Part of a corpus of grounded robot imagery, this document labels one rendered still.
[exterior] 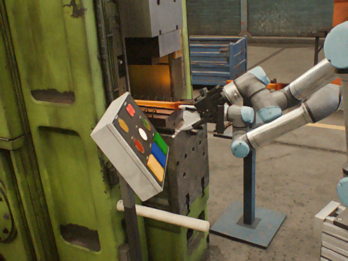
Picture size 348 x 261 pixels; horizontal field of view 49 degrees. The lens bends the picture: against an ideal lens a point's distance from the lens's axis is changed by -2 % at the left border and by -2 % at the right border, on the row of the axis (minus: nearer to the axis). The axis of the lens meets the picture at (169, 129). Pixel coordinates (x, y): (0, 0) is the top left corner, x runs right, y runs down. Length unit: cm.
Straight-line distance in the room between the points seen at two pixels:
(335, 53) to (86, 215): 141
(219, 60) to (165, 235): 383
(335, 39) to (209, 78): 468
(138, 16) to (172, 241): 116
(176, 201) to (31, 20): 108
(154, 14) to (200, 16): 866
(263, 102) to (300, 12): 809
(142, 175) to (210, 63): 451
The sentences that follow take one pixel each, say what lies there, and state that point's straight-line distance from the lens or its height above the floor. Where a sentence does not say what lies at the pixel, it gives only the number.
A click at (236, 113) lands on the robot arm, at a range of 174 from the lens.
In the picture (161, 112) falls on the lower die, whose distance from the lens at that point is 186.
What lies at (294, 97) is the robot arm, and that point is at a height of 117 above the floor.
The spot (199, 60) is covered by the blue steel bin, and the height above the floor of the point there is 46.
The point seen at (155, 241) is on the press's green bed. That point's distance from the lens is 218.
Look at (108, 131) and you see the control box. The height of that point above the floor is 117.
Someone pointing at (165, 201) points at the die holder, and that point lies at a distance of 200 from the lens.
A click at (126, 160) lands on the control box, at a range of 121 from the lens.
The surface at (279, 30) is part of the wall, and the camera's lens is 956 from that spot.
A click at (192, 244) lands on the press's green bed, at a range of 232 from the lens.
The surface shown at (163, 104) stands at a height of 101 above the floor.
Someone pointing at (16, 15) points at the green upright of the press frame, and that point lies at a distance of 181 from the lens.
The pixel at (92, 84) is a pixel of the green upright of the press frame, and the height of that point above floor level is 122.
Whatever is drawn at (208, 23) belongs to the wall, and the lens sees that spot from 1025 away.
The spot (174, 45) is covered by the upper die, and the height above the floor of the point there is 130.
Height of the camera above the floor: 158
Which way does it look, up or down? 21 degrees down
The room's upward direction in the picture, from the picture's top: 5 degrees counter-clockwise
